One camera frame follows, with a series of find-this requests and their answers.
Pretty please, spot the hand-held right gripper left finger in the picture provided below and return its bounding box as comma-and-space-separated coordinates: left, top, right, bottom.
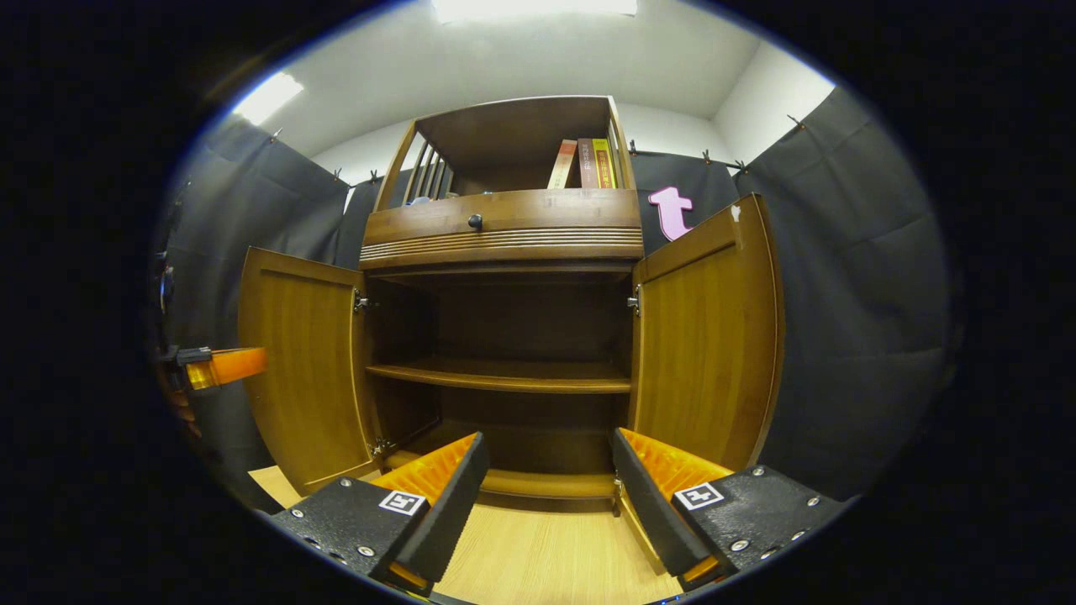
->
271, 432, 490, 597

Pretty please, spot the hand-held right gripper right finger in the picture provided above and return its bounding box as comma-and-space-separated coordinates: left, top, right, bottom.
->
612, 429, 846, 593

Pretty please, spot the wooden cabinet door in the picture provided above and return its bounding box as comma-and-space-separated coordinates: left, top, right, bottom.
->
238, 246, 379, 495
618, 193, 785, 576

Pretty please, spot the wooden inner cabinet shelf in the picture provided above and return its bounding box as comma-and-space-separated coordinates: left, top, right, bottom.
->
366, 361, 631, 394

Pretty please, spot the wooden cabinet drawer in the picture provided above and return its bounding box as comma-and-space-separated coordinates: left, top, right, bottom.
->
361, 188, 644, 270

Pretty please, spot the small ceiling light panel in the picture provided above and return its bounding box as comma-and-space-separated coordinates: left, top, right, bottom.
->
233, 71, 305, 125

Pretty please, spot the black backdrop cloth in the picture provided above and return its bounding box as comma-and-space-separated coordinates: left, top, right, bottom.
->
156, 88, 955, 513

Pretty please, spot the cream and brown book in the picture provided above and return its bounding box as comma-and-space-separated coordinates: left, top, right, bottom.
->
547, 139, 579, 190

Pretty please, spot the large ceiling light panel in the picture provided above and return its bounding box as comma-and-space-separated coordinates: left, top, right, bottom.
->
433, 0, 638, 24

